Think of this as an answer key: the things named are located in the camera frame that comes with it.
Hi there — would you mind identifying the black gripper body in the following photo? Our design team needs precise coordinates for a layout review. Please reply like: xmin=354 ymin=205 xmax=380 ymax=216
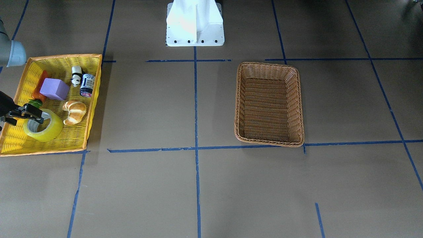
xmin=0 ymin=91 xmax=16 ymax=126

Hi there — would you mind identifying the yellow tape roll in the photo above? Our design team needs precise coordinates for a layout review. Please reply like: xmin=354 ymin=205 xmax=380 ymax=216
xmin=22 ymin=108 xmax=64 ymax=142

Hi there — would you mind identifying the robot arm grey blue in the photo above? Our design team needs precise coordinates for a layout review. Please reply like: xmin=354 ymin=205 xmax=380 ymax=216
xmin=0 ymin=20 xmax=44 ymax=126

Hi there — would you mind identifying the yellow plastic woven basket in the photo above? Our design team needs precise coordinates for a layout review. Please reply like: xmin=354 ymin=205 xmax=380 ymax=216
xmin=1 ymin=54 xmax=102 ymax=156

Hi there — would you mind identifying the brown wicker basket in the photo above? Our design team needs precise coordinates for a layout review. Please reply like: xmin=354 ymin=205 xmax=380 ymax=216
xmin=234 ymin=62 xmax=305 ymax=147

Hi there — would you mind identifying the toy carrot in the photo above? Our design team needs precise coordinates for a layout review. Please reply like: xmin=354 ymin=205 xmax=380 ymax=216
xmin=29 ymin=70 xmax=48 ymax=109

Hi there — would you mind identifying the purple foam cube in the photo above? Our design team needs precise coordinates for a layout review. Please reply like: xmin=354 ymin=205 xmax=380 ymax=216
xmin=40 ymin=77 xmax=70 ymax=101

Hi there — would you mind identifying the toy croissant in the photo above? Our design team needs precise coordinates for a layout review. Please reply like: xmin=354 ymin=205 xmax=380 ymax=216
xmin=62 ymin=100 xmax=87 ymax=126

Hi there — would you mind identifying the panda figurine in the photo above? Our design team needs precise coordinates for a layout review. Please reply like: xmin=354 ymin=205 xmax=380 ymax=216
xmin=71 ymin=66 xmax=84 ymax=87

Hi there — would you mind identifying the small black white can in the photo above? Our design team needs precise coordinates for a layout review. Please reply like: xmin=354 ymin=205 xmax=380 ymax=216
xmin=80 ymin=73 xmax=95 ymax=98

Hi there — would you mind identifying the white camera pole base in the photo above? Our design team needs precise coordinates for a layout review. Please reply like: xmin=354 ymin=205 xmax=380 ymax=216
xmin=165 ymin=0 xmax=225 ymax=47

